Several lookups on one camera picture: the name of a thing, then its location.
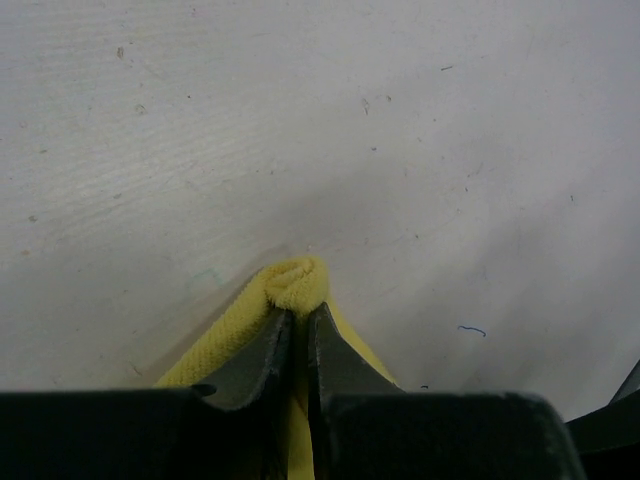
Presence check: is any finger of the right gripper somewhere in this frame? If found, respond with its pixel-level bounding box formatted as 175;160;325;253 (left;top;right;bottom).
567;363;639;454

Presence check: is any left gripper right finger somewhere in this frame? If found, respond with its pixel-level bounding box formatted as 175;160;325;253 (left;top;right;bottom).
308;305;585;479

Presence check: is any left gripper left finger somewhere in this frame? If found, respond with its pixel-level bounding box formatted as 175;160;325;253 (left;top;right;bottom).
1;309;294;479

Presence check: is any yellow towel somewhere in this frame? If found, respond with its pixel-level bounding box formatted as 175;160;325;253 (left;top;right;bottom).
155;255;394;479

